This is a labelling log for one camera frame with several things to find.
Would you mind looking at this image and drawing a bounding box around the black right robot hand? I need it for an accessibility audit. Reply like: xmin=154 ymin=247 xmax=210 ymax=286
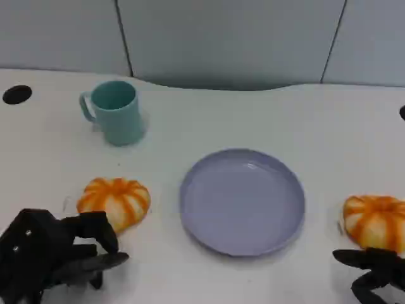
xmin=332 ymin=247 xmax=405 ymax=304

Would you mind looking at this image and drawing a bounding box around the pale green mug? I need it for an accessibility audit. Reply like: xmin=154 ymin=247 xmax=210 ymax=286
xmin=78 ymin=80 xmax=146 ymax=147

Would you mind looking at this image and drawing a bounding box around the orange white toy bread roll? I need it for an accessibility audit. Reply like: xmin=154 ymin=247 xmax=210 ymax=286
xmin=76 ymin=177 xmax=151 ymax=234
xmin=338 ymin=195 xmax=405 ymax=254

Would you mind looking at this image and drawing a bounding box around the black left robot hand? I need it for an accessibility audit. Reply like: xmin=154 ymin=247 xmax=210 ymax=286
xmin=0 ymin=208 xmax=130 ymax=304

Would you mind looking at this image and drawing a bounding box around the lilac plate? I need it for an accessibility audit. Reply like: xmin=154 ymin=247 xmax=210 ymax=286
xmin=179 ymin=148 xmax=306 ymax=257

